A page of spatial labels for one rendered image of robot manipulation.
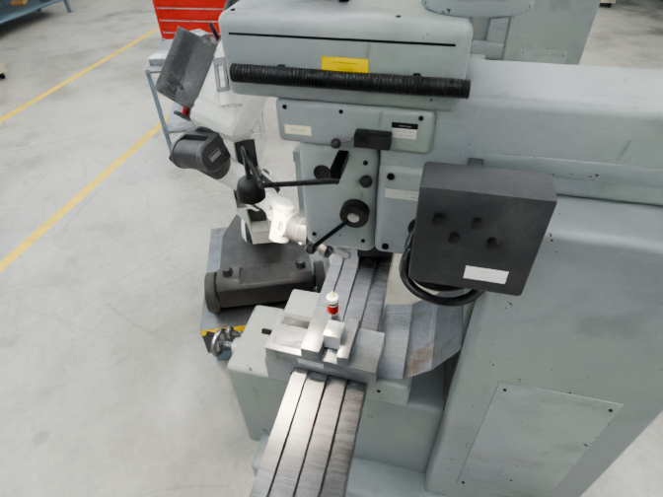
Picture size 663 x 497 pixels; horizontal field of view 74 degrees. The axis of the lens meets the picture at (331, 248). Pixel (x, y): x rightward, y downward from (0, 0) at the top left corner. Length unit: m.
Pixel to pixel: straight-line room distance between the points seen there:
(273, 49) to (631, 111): 0.66
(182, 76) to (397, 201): 0.77
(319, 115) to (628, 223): 0.64
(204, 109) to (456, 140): 0.79
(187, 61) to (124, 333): 1.88
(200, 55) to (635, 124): 1.11
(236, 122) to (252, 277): 0.95
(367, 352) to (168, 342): 1.64
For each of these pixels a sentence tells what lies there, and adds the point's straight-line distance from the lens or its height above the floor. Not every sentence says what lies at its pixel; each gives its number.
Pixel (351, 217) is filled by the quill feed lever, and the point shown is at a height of 1.46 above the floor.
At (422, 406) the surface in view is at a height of 0.70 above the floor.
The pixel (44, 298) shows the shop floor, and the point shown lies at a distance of 3.42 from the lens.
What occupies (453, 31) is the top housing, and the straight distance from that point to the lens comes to 0.86.
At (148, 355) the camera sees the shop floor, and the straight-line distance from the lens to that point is 2.79.
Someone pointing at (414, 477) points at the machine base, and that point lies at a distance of 2.06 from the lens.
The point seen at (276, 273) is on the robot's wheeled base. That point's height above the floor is 0.59.
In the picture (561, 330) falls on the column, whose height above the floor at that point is 1.29.
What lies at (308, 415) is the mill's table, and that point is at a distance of 1.36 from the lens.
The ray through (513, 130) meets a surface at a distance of 0.95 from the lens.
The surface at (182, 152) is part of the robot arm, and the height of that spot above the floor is 1.43.
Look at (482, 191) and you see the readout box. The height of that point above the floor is 1.72.
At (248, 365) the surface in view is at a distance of 1.72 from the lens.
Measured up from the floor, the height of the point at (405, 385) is 0.82.
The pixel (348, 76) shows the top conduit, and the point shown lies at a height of 1.80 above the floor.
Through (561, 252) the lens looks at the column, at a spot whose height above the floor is 1.51.
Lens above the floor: 2.11
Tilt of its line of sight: 42 degrees down
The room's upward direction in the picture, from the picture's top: 2 degrees counter-clockwise
